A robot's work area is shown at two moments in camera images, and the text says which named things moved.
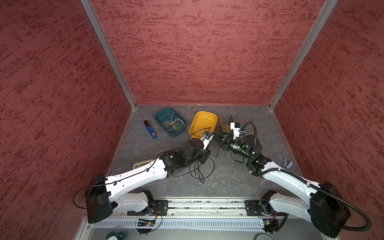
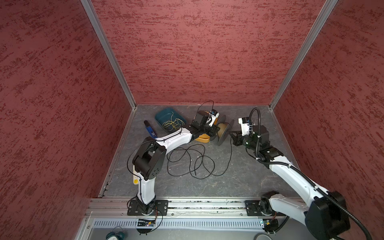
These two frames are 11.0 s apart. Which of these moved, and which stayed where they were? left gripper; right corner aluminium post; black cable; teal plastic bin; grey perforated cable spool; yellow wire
Moved: black cable; left gripper
Stayed: yellow wire; right corner aluminium post; grey perforated cable spool; teal plastic bin
